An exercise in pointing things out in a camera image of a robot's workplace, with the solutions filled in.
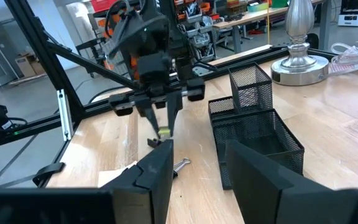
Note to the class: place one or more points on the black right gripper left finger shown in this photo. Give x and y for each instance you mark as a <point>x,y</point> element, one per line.
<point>148,186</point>

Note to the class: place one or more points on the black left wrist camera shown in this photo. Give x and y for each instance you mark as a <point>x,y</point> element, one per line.
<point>154,67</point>

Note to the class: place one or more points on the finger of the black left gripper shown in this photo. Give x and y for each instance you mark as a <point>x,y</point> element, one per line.
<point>174,105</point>
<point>148,112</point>

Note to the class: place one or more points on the green binder clip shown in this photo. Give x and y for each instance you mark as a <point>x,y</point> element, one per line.
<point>164,132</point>

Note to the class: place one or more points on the black mesh desk organizer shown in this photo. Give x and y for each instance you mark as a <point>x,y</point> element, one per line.
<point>259,130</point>

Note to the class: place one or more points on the cardboard box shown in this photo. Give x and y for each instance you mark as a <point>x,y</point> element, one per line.
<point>26,65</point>

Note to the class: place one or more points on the silver frame bracket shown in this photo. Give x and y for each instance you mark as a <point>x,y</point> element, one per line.
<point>64,115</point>

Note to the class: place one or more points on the white shade silver table lamp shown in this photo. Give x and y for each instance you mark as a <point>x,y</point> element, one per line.
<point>298,65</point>

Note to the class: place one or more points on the wooden workbench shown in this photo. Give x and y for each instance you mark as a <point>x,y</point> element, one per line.
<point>253,17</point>

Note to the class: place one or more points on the black aluminium table frame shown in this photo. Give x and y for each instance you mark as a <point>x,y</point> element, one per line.
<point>42,46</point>

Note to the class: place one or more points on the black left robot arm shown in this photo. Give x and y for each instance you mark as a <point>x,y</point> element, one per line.
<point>141,34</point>

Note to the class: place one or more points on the black plastic bracket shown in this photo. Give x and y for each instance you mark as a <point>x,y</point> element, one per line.
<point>47,172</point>

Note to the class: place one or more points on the white 3D printer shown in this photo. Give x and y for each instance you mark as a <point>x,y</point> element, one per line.
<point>357,15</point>

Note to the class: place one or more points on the grey parts bin rack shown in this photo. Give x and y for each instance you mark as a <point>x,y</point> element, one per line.
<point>197,31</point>

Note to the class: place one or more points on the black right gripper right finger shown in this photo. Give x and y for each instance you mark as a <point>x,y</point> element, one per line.
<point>259,193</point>

